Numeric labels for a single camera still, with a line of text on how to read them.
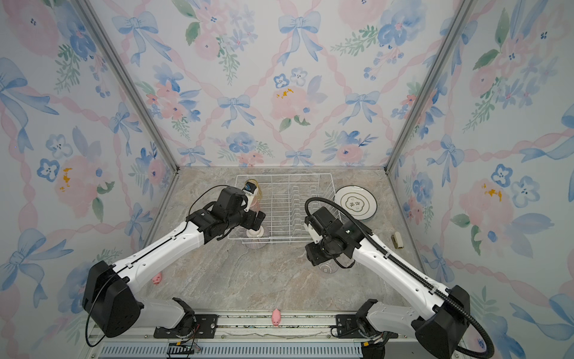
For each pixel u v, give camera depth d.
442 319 0.38
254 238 0.90
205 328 0.73
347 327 0.73
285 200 1.07
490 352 0.37
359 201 1.04
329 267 0.87
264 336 0.73
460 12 0.69
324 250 0.62
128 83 0.86
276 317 0.75
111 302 0.40
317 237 0.65
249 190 0.71
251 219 0.72
